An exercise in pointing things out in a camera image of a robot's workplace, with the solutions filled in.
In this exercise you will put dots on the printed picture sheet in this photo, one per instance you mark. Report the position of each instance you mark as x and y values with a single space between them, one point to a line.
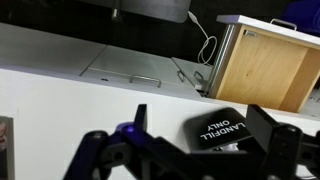
6 150

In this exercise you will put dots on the dark blue object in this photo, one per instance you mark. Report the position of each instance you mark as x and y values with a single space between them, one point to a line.
303 15

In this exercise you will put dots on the grey metal stand plate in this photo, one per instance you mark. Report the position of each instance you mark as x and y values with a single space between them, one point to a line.
160 8

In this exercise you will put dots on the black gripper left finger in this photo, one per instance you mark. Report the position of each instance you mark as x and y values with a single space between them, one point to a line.
100 150

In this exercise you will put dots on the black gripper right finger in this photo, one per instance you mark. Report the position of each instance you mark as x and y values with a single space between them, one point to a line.
286 146

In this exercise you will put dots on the black waste bin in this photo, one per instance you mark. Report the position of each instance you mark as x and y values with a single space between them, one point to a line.
200 128

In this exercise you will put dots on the wooden drawer with white front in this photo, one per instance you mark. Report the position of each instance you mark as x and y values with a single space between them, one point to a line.
260 66

